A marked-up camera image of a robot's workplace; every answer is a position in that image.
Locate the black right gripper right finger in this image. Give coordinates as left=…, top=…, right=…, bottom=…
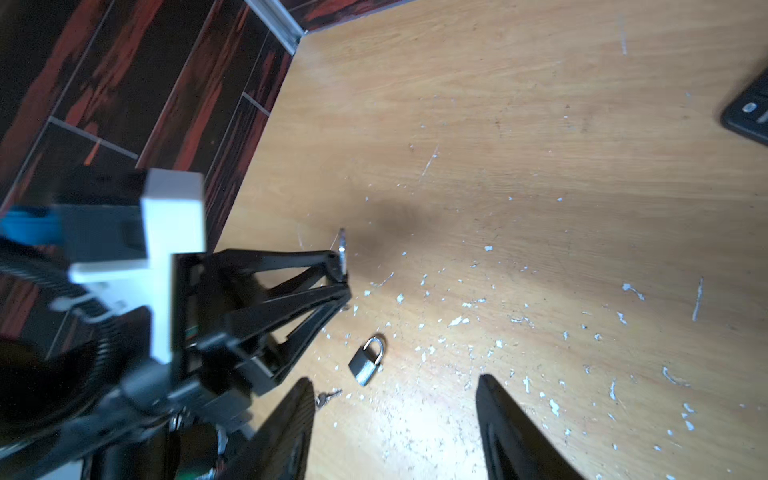
left=475, top=374, right=582, bottom=480

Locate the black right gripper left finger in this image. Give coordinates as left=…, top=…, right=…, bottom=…
left=216, top=377, right=316, bottom=479

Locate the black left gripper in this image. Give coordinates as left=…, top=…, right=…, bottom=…
left=1, top=249, right=351, bottom=479

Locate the small key on table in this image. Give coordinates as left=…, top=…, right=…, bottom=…
left=315, top=389, right=343, bottom=409

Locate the grey padlock near left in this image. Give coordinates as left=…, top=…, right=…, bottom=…
left=348, top=335, right=386, bottom=387

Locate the black desktop calculator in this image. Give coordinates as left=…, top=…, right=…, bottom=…
left=720, top=69, right=768, bottom=146

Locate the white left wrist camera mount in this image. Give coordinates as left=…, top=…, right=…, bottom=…
left=0, top=167, right=208, bottom=367

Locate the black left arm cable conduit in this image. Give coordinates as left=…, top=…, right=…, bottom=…
left=0, top=236, right=151, bottom=445

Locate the aluminium corner post left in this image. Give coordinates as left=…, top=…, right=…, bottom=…
left=245, top=0, right=306, bottom=56

